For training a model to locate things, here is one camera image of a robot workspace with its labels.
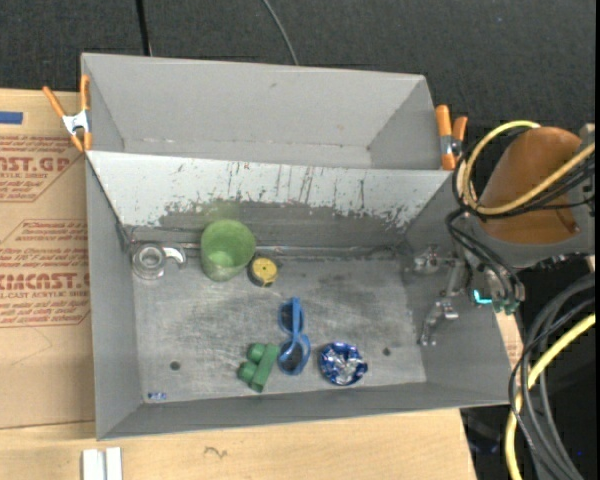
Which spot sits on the yellow and black round disc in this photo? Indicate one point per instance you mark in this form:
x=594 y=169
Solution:
x=263 y=270

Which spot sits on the brown cardboard board red print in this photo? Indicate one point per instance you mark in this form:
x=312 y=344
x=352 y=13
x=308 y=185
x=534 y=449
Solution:
x=35 y=358

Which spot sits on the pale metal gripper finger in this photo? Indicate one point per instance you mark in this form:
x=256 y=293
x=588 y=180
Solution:
x=426 y=263
x=437 y=320

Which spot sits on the clear glass mug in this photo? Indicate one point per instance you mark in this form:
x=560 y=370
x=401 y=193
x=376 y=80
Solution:
x=150 y=260

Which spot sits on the blue sunglasses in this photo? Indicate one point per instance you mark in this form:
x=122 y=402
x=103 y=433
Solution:
x=293 y=318

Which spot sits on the green toy pipe block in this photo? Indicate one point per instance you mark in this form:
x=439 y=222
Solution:
x=260 y=365

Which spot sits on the green plastic cup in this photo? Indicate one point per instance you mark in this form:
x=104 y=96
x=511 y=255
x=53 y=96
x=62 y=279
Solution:
x=226 y=248

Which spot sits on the grey metal bin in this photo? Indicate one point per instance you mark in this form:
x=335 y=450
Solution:
x=220 y=318

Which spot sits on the blue crumpled foil packet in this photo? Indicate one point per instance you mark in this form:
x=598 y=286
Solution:
x=342 y=364

